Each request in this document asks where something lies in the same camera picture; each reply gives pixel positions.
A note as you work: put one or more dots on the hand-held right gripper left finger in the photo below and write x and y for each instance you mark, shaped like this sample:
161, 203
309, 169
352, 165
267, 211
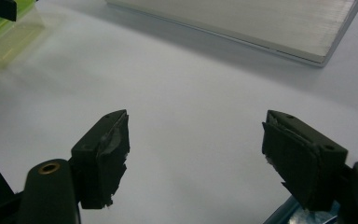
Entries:
105, 161

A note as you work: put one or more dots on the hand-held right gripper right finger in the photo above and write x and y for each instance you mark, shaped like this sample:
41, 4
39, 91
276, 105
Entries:
304, 161

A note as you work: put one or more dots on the green square plastic container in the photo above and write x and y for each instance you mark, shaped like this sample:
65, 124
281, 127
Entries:
11, 42

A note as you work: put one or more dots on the round container dark blue lid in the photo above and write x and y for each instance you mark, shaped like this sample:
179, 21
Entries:
287, 214

